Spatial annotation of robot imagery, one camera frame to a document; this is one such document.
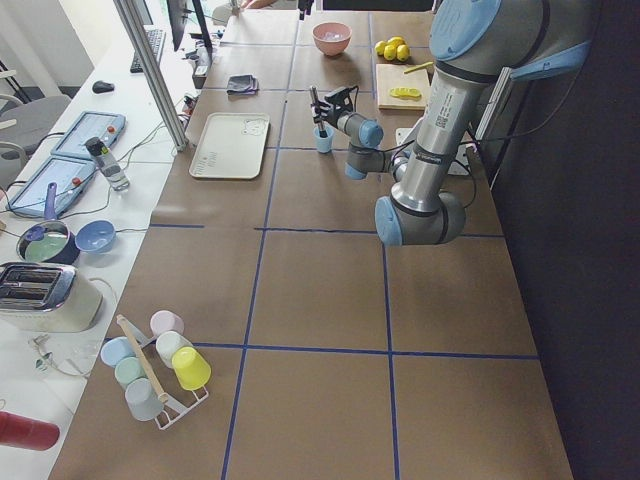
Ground clear water bottle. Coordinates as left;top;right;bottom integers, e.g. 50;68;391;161
84;137;130;191

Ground near teach pendant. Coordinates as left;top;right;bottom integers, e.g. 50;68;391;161
8;156;95;218

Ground aluminium frame post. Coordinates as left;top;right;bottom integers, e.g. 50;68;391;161
114;0;188;152

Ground light blue cup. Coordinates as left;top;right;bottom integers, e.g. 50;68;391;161
313;126;334;154

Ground white cup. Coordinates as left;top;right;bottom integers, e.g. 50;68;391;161
155;330;193;369

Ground lemon slices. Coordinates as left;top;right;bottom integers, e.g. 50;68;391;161
389;87;422;99

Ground pink bowl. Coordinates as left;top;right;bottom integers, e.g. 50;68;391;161
312;22;352;56

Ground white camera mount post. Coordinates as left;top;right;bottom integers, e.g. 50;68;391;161
395;127;471;176

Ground grey cup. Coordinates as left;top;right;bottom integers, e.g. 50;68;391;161
125;378;163;421

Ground cream bear tray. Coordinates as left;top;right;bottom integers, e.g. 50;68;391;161
189;112;270;180

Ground steel muddler black tip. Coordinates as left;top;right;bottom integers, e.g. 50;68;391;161
309;86;328;138

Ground blue bowl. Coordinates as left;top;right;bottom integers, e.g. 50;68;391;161
75;220;116;254

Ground pink cup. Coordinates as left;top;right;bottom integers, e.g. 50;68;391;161
149;310;185;337

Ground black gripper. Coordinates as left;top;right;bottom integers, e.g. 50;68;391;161
311;86;356;125
297;0;314;20

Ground blue cup on rack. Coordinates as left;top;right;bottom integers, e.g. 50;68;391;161
100;336;135;368

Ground green cup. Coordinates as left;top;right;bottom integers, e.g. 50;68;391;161
114;356;146;390

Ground teach pendant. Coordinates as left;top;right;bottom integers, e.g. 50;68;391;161
8;156;95;218
51;111;126;159

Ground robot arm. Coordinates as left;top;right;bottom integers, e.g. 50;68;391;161
311;1;597;246

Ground far teach pendant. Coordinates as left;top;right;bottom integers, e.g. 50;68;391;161
51;111;126;159

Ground black keyboard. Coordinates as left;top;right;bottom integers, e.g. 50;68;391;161
129;28;167;74

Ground blue saucepan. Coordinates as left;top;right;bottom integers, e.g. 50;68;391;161
16;182;80;265

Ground red bottle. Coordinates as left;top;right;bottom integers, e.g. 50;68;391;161
1;411;60;451

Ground green knife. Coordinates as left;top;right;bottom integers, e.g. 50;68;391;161
403;61;434;75

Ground cream toaster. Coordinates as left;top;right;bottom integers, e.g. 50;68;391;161
1;262;102;333

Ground grey folded cloth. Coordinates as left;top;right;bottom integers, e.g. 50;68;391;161
226;74;259;95

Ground yellow lemon pile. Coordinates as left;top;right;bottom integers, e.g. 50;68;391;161
374;36;411;62

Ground yellow cup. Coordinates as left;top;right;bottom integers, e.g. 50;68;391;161
171;346;212;391

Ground black computer mouse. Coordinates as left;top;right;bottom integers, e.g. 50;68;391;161
92;80;115;94

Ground white cup rack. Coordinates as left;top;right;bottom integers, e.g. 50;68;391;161
116;314;209;430

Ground wooden cutting board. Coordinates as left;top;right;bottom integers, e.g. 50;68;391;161
375;64;431;110

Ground clear ice cube pile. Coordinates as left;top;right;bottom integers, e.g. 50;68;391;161
321;31;345;42

